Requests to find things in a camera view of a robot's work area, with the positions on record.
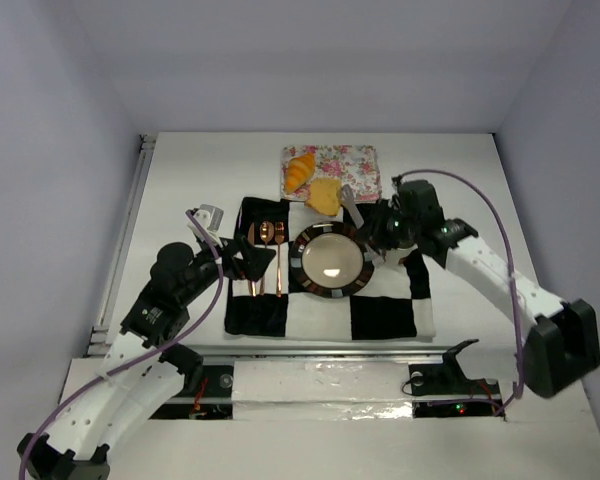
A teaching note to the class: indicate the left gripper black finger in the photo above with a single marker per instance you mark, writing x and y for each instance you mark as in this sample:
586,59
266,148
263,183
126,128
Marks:
248,250
257,262

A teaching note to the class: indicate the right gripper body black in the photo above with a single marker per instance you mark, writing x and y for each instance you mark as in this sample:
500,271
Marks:
375,232

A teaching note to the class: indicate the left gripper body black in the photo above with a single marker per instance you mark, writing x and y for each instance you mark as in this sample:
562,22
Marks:
236,256

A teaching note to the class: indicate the steel tongs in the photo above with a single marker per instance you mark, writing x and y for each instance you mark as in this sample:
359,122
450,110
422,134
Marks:
347,200

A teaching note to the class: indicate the brown bread slice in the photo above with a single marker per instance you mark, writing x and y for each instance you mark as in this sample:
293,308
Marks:
324,196

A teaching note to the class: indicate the orange striped croissant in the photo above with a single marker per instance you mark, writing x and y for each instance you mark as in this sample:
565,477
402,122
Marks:
299,171

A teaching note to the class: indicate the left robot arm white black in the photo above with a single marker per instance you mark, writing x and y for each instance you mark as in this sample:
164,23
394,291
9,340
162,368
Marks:
146,365

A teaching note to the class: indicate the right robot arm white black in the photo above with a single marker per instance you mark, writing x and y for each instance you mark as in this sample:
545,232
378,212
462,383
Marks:
556,341

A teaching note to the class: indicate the copper knife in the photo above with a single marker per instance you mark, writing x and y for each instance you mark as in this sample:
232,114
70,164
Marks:
251,239

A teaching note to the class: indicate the copper spoon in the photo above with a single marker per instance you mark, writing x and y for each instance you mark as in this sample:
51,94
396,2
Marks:
266,233

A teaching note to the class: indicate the steel cup with white sleeve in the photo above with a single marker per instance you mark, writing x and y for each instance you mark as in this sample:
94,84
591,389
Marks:
396,257

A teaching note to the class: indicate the copper fork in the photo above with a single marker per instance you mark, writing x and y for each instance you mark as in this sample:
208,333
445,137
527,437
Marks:
279,235

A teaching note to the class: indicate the dark rimmed ceramic plate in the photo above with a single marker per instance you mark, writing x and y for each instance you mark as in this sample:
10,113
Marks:
328,260

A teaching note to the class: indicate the floral tray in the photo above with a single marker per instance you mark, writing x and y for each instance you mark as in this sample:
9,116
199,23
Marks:
354,165

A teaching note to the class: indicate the black white checkered cloth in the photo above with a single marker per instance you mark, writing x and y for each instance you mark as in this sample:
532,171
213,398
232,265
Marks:
395,305

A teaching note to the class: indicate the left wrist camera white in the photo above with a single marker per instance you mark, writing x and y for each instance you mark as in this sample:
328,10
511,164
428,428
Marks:
204,220

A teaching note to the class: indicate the aluminium rail frame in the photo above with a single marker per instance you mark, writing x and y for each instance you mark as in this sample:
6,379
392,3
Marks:
190,169

